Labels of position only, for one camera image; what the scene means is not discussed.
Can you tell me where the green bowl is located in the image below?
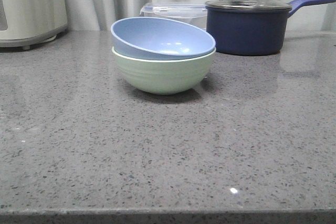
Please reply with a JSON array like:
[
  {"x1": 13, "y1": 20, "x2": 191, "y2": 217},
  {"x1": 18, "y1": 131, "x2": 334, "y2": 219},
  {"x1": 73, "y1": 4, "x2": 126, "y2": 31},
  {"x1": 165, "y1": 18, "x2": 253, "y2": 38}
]
[{"x1": 111, "y1": 48, "x2": 216, "y2": 95}]

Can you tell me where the blue bowl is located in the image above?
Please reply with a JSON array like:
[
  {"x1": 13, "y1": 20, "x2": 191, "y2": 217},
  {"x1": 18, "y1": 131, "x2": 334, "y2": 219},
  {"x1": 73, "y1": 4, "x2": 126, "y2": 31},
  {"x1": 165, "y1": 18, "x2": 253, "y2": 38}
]
[{"x1": 110, "y1": 17, "x2": 215, "y2": 60}]

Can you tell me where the clear plastic container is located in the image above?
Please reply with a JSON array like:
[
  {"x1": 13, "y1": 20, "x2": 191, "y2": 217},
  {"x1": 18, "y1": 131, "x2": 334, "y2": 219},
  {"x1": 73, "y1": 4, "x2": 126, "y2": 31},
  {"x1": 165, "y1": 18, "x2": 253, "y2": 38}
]
[{"x1": 140, "y1": 2, "x2": 207, "y2": 30}]

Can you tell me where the dark blue saucepan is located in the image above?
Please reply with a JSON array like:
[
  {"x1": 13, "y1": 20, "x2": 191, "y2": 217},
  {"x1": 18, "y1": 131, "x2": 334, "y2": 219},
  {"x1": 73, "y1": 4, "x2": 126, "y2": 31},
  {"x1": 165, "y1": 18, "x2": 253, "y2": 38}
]
[{"x1": 205, "y1": 0, "x2": 335, "y2": 56}]

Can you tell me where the glass pot lid blue knob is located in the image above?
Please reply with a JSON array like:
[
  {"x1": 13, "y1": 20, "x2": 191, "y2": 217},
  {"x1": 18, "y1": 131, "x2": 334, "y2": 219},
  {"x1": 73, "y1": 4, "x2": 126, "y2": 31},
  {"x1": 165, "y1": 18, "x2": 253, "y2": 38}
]
[{"x1": 205, "y1": 0, "x2": 291, "y2": 11}]

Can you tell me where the cream toaster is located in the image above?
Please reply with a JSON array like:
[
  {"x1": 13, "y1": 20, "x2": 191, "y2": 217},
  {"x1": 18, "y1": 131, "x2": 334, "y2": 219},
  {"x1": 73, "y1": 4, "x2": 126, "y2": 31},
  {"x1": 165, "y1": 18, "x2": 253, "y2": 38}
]
[{"x1": 1, "y1": 0, "x2": 68, "y2": 49}]

